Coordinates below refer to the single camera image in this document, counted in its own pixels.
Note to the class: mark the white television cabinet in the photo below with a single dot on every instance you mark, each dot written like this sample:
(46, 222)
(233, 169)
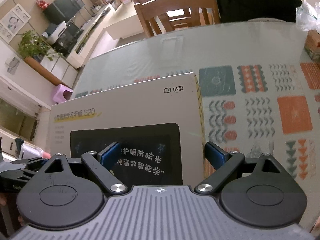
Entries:
(92, 37)

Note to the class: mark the white box lid tablet print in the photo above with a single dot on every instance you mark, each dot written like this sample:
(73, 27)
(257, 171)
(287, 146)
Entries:
(125, 100)

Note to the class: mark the desktop with patterned tablecloth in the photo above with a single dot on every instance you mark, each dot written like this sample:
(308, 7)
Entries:
(250, 50)

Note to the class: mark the green potted plant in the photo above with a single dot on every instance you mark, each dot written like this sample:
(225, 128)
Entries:
(32, 45)

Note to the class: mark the small wall calendar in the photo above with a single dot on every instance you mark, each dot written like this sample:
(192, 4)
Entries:
(12, 65)

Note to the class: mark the white printer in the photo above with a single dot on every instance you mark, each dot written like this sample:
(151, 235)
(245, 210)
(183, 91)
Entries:
(56, 33)

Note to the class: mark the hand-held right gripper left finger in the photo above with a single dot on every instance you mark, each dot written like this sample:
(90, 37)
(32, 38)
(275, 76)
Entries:
(110, 155)

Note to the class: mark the clear plastic bag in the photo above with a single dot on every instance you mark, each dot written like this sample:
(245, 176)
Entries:
(308, 17)

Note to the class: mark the sketch drawings wall poster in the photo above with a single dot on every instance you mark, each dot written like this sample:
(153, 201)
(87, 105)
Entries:
(13, 22)

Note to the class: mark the small red hanging ornament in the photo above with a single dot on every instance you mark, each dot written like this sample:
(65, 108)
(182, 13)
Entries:
(42, 4)

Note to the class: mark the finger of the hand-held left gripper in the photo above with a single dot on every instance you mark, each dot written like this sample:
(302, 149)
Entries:
(30, 160)
(28, 172)

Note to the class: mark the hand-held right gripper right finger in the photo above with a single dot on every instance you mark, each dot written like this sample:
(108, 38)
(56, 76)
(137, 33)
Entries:
(215, 155)

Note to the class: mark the white low table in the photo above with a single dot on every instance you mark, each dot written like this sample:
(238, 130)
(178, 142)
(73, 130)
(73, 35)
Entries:
(125, 27)

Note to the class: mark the black garment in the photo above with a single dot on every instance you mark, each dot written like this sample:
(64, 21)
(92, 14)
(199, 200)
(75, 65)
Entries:
(257, 5)

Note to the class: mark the black flat television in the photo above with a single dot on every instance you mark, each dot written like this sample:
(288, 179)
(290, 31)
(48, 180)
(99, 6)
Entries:
(62, 7)

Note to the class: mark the purple plastic stool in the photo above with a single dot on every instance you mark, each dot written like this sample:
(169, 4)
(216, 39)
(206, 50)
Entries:
(60, 93)

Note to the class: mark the black glass cabinet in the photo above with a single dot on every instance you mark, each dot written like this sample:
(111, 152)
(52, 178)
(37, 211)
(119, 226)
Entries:
(70, 40)

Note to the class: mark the white drawer sideboard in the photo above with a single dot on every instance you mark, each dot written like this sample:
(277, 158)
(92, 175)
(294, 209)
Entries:
(58, 68)

